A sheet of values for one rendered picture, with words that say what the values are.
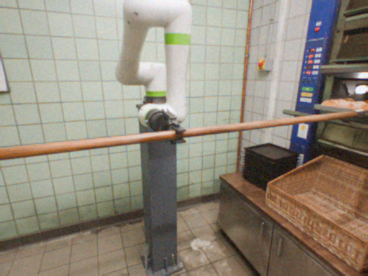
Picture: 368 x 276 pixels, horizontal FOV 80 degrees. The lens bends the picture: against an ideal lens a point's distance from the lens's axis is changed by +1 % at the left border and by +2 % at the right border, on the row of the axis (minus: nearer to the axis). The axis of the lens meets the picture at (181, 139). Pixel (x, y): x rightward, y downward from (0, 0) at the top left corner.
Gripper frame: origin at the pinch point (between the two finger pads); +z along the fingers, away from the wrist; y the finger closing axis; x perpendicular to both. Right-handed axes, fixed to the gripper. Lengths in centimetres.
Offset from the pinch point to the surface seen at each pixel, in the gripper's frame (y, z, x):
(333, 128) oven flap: 16, -26, -122
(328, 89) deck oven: -8, -33, -122
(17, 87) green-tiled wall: -8, -127, 70
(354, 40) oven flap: -37, -25, -123
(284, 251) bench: 77, -4, -66
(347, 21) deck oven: -48, -31, -121
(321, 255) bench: 61, 15, -65
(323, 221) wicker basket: 49, 10, -71
